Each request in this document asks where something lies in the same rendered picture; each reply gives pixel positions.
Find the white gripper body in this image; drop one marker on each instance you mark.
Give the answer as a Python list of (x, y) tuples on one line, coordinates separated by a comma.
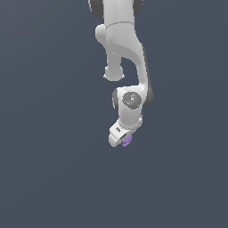
[(117, 134)]

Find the small purple block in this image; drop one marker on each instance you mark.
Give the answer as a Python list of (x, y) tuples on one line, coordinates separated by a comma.
[(127, 140)]

